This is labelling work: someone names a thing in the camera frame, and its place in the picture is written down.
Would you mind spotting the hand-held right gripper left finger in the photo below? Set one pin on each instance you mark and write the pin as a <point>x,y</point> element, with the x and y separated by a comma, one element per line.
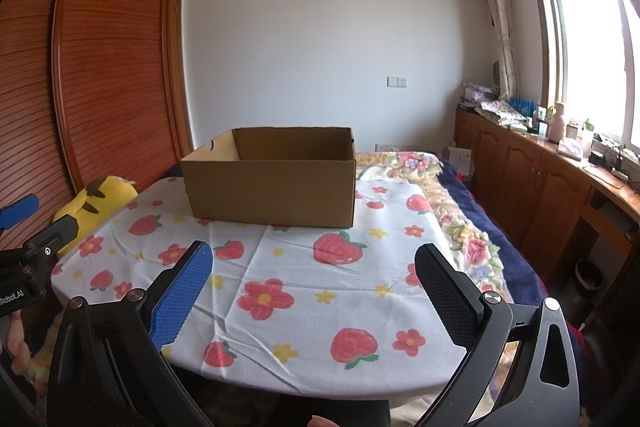
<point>180,294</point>

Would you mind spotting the folded patterned cloth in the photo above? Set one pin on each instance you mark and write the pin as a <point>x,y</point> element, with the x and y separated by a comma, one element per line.
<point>502,112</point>

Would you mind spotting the strawberry and flower tablecloth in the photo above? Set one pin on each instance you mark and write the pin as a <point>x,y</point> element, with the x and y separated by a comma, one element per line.
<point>310,317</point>

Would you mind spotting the yellow plush toy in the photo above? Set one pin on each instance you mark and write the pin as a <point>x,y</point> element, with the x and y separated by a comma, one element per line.
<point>80,207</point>

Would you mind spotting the wooden slatted wardrobe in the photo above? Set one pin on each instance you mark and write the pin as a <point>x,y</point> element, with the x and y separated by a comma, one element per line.
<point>110,67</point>

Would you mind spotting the wooden cabinet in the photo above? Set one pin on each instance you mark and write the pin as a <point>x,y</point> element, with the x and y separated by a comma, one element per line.
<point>530,192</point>

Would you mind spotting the clear bottle with green cap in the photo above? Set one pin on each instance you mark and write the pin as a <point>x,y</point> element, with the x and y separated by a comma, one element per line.
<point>586,139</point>

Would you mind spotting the patterned curtain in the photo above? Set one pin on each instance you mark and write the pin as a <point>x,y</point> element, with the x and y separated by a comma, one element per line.
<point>500,17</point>

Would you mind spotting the brown cardboard box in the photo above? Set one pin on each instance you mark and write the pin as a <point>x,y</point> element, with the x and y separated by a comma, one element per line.
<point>270,192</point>

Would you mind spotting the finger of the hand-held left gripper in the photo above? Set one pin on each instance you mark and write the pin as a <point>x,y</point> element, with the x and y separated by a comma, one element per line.
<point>17,209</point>
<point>57,234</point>

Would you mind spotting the pink tissue pack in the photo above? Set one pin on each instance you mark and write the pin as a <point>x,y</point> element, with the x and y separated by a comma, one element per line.
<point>570,148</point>

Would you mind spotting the white paper bag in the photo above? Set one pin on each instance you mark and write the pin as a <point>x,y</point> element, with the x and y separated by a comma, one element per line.
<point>456,162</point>

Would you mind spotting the white wall switch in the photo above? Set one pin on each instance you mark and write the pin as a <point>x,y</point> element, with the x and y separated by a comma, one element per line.
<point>396,81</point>

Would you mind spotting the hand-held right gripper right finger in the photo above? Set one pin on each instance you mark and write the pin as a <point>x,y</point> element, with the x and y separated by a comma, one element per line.
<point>445,297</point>

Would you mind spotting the black trash bin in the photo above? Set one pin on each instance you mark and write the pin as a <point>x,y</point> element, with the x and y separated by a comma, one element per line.
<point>590,274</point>

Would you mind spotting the person's left hand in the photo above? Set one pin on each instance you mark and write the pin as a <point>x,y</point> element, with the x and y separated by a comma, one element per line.
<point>19,347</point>

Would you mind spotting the blue boxes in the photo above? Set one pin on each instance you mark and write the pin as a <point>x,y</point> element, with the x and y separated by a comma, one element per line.
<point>522,108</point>

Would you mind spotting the white wall socket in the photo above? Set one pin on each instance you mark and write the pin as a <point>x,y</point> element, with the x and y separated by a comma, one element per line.
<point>389,148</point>

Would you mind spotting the pink bottle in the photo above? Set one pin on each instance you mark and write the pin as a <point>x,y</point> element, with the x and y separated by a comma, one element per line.
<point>556,124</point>

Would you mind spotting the pink storage boxes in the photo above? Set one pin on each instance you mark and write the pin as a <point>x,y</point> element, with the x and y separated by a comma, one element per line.
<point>477,93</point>

